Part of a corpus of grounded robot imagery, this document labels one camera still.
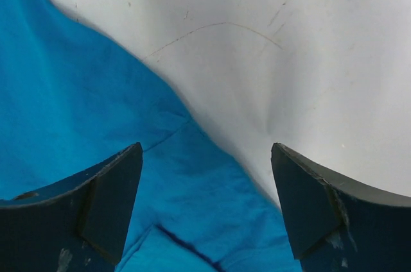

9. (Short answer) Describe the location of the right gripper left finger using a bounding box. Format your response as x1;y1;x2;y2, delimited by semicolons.
1;142;143;271

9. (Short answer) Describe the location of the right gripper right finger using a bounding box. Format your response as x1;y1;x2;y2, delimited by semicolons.
271;143;410;272

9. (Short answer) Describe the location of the blue t shirt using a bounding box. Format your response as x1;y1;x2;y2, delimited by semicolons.
1;0;301;271

